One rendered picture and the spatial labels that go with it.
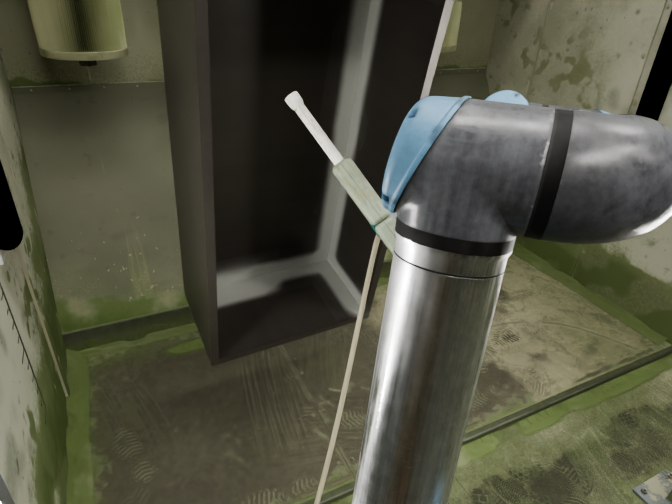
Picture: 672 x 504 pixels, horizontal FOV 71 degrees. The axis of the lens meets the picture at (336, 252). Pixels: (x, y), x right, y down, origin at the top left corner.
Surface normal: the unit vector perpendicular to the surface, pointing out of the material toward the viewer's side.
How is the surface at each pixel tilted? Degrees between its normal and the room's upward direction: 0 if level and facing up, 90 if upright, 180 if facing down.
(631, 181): 73
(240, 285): 12
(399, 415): 78
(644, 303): 90
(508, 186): 83
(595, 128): 26
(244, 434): 0
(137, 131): 57
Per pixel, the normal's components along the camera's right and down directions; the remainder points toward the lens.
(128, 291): 0.39, -0.08
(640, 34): -0.90, 0.18
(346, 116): 0.46, 0.62
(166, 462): 0.04, -0.87
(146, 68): 0.44, 0.46
